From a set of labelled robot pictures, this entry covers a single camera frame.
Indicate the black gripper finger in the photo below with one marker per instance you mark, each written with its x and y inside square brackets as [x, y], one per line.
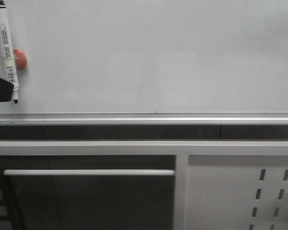
[6, 90]

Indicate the red round magnet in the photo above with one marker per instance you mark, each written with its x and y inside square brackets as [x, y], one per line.
[20, 59]

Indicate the white whiteboard marker pen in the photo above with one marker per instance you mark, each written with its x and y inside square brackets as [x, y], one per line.
[7, 54]

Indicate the large white whiteboard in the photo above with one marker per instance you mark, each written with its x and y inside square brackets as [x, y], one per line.
[150, 62]

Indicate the white perforated metal panel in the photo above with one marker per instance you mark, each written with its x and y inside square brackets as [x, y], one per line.
[237, 193]

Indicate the white horizontal rail bar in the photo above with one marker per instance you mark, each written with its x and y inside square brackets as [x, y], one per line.
[101, 172]

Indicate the grey metal stand frame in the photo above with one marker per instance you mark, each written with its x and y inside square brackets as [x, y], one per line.
[181, 149]

